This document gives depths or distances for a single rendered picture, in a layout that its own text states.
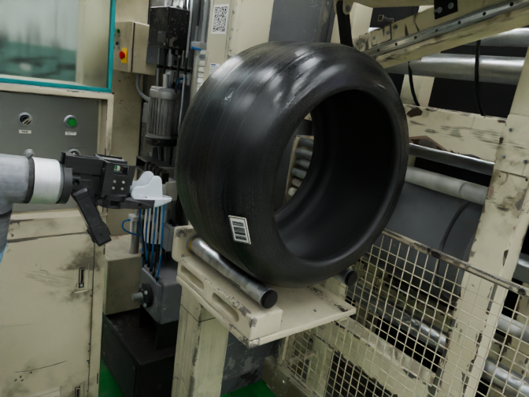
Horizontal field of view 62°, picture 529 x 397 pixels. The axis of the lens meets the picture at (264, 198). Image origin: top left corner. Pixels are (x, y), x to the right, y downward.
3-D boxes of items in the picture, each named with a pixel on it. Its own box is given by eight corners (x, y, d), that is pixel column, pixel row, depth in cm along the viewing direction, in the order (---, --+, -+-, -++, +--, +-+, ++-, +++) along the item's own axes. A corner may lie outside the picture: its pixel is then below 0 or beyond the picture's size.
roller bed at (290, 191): (281, 214, 163) (294, 135, 155) (309, 211, 172) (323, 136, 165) (318, 232, 148) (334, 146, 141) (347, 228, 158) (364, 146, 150)
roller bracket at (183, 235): (170, 258, 124) (173, 226, 121) (278, 242, 149) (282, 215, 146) (175, 263, 121) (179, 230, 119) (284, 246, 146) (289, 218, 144)
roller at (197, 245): (203, 246, 127) (189, 253, 124) (200, 233, 125) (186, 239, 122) (279, 303, 101) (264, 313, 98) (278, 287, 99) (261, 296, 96)
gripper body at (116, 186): (140, 166, 77) (68, 157, 69) (131, 213, 79) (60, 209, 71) (124, 157, 83) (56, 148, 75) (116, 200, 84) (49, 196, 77)
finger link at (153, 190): (183, 179, 84) (137, 175, 78) (176, 209, 85) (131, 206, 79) (175, 176, 86) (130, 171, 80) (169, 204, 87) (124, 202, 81)
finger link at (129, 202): (158, 202, 81) (111, 199, 75) (157, 210, 81) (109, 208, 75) (147, 194, 84) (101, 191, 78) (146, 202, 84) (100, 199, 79)
